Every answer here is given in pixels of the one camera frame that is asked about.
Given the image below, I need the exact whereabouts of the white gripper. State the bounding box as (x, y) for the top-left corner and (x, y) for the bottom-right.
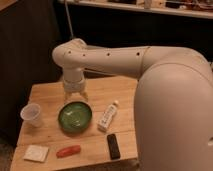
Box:
(63, 78), (88, 102)

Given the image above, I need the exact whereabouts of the translucent white cup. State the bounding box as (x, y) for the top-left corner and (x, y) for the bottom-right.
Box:
(20, 103), (43, 127)

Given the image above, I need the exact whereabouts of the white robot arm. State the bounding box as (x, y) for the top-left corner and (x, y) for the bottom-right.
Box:
(52, 39), (213, 171)

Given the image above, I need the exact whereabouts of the green ceramic bowl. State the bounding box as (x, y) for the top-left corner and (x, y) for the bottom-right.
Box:
(58, 101), (92, 134)

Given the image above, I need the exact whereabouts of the wooden table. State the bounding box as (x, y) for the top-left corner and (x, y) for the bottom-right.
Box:
(10, 77), (137, 171)

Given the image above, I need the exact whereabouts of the white labelled tube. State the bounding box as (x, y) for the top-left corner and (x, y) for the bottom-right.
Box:
(97, 100), (119, 132)

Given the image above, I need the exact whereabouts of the grey metal shelf beam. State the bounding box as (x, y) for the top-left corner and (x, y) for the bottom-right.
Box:
(61, 41), (118, 78)

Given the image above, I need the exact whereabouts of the black rectangular remote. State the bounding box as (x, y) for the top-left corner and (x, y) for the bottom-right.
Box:
(107, 134), (120, 160)

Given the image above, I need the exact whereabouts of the white square sponge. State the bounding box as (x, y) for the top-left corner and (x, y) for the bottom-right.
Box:
(24, 145), (49, 162)

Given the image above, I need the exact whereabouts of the metal vertical pole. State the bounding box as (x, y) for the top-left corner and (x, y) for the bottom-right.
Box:
(64, 0), (75, 40)

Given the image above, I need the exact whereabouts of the upper shelf with clutter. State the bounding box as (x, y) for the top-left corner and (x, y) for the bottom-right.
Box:
(58, 0), (213, 19)

